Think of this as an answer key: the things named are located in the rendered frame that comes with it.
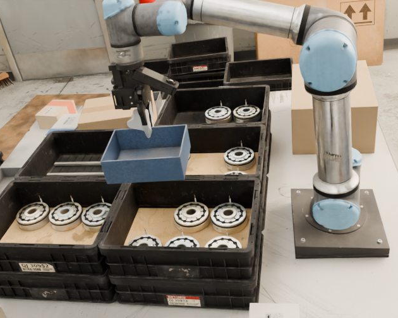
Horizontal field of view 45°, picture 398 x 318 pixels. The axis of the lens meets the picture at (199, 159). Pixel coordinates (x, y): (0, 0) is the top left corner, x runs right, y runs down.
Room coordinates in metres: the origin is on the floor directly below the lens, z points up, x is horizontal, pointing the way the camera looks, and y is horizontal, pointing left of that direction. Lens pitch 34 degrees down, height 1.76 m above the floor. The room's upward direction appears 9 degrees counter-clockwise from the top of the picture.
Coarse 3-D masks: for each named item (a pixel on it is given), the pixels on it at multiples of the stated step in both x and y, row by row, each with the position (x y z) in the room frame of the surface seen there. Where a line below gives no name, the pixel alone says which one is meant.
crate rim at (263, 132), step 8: (192, 128) 1.45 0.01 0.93; (200, 128) 1.44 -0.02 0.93; (208, 128) 1.43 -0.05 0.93; (216, 128) 1.43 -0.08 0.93; (224, 128) 1.42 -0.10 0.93; (232, 128) 1.41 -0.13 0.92; (264, 128) 1.37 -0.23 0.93; (264, 136) 1.32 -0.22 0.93; (264, 144) 1.29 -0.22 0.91; (256, 168) 1.15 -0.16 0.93; (192, 176) 1.16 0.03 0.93; (200, 176) 1.16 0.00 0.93; (208, 176) 1.15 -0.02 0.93; (216, 176) 1.14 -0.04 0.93; (224, 176) 1.14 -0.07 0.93; (232, 176) 1.13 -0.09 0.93; (240, 176) 1.13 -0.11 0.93; (248, 176) 1.12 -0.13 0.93; (256, 176) 1.11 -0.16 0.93
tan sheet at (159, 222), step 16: (144, 208) 1.18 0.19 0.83; (160, 208) 1.16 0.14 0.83; (176, 208) 1.15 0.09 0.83; (208, 208) 1.13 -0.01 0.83; (144, 224) 1.10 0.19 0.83; (160, 224) 1.09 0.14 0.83; (208, 224) 1.05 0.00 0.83; (128, 240) 1.04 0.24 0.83; (160, 240) 1.02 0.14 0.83; (208, 240) 0.99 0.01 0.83; (240, 240) 0.97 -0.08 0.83
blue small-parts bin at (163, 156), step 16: (160, 128) 1.11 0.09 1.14; (176, 128) 1.11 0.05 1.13; (112, 144) 1.09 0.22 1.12; (128, 144) 1.13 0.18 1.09; (144, 144) 1.13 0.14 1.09; (160, 144) 1.12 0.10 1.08; (176, 144) 1.11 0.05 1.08; (112, 160) 0.99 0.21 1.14; (128, 160) 0.98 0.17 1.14; (144, 160) 0.97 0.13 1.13; (160, 160) 0.97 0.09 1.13; (176, 160) 0.96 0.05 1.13; (112, 176) 0.99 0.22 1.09; (128, 176) 0.98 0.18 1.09; (144, 176) 0.98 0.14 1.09; (160, 176) 0.97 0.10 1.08; (176, 176) 0.96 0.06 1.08
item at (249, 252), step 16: (256, 192) 1.04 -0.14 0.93; (256, 208) 0.97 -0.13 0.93; (112, 224) 1.01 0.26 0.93; (256, 224) 0.94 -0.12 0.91; (144, 256) 0.89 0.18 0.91; (160, 256) 0.88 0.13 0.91; (176, 256) 0.87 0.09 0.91; (192, 256) 0.86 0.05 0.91; (208, 256) 0.84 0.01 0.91; (224, 256) 0.83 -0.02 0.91; (240, 256) 0.82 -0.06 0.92
